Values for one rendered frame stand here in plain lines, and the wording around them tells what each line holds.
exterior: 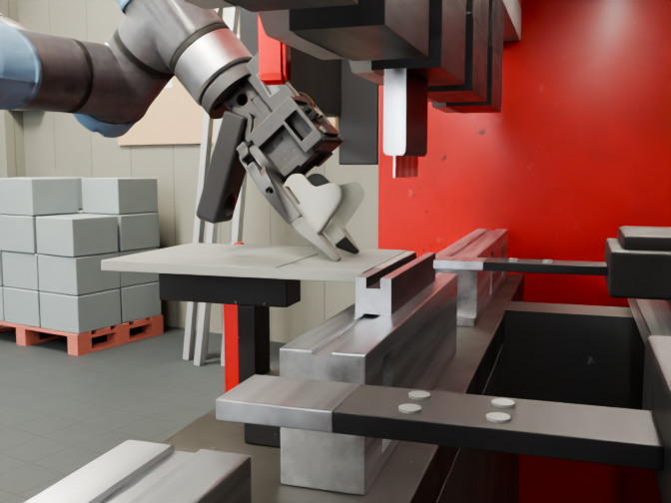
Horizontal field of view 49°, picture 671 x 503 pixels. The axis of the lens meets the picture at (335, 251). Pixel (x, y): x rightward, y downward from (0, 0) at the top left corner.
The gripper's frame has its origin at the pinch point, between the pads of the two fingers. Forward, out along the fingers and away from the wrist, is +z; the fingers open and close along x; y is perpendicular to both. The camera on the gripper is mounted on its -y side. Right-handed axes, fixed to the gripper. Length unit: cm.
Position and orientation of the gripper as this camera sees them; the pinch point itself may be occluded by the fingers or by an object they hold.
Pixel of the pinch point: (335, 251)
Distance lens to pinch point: 74.5
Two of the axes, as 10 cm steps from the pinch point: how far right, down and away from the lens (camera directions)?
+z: 6.2, 7.8, -1.1
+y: 7.3, -6.2, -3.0
